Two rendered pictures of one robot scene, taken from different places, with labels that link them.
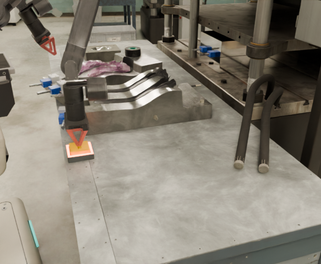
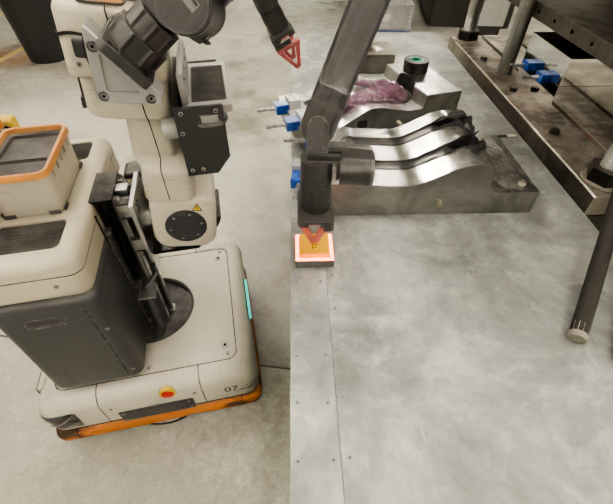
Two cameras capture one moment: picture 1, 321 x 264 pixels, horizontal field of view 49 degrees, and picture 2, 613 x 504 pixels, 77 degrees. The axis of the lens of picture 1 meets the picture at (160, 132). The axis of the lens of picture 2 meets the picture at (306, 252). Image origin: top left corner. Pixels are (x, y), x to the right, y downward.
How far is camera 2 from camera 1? 0.43 m
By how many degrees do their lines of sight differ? 22
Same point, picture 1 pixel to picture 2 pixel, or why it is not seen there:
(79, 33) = (342, 64)
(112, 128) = (367, 209)
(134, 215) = (385, 407)
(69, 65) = (316, 125)
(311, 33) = not seen: outside the picture
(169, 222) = (441, 443)
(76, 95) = (321, 176)
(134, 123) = (403, 206)
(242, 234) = not seen: outside the picture
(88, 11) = (365, 19)
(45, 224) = (264, 274)
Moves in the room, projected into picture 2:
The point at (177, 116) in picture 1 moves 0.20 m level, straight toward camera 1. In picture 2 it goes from (474, 203) to (469, 262)
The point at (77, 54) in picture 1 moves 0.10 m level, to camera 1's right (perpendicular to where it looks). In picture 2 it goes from (332, 105) to (397, 114)
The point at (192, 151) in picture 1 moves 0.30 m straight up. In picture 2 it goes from (492, 281) to (563, 147)
